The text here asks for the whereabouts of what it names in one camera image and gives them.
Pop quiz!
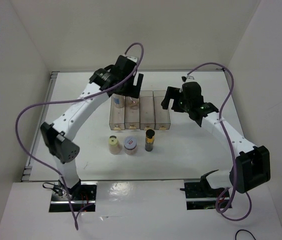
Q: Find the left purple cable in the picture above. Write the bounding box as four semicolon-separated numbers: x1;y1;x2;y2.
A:
14;43;146;231

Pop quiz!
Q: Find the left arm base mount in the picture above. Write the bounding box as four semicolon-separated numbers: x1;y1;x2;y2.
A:
42;181;97;213

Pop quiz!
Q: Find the white-lid red-label spice jar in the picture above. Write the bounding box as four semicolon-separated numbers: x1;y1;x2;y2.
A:
123;136;138;156

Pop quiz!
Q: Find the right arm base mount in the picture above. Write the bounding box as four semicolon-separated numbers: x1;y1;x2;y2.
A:
179;179;224;211

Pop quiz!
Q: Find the black-cap gold-band pepper bottle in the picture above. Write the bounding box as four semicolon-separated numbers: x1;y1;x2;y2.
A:
145;128;155;152

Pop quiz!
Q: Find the pink-lid spice jar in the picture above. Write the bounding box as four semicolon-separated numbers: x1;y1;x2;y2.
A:
126;97;140;110

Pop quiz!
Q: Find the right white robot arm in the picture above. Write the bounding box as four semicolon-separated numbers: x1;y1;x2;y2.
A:
161;81;271;197

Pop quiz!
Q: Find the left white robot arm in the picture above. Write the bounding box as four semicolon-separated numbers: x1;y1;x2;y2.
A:
40;55;143;200

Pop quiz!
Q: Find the black cable on floor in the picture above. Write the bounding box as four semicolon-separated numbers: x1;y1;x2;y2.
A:
235;229;257;240

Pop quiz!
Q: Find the yellow-lid spice jar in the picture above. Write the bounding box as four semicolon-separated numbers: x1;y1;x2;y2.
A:
108;135;121;155

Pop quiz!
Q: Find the clear bin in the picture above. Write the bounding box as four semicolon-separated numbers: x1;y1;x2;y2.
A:
124;97;140;130
109;96;125;131
139;90;155;130
153;90;171;131

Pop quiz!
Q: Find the tall silver-lid blue-label spice jar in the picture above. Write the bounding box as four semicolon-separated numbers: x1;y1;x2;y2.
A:
112;93;125;109

